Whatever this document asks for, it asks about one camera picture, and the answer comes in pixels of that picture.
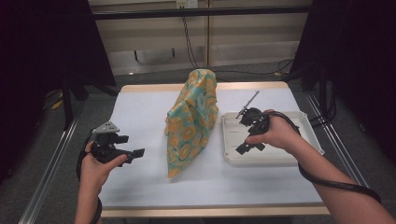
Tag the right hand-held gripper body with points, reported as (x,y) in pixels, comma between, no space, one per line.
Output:
(257,121)

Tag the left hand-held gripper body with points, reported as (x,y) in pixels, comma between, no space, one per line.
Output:
(106,149)

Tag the white plastic tray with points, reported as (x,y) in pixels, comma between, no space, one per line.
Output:
(232,133)

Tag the teal orange patterned cloth bag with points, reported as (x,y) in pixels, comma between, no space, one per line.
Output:
(190,124)

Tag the person's right hand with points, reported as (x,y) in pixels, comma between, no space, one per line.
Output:
(280,137)

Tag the person's left hand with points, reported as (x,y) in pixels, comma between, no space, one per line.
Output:
(93,171)

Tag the white table mat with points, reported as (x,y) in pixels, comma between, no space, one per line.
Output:
(137,102)

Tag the black metal stand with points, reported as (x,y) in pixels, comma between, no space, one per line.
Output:
(67,109)

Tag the wooden table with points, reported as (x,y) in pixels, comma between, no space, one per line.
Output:
(202,212)

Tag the black curtain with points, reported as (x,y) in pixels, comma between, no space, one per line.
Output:
(37,46)
(358,46)

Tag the black horizontal bar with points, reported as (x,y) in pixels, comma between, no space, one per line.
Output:
(149,13)

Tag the aluminium floor rail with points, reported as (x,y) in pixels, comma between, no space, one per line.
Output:
(330,130)
(46,177)

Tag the white wall socket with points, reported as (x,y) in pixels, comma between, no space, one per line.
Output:
(186,3)

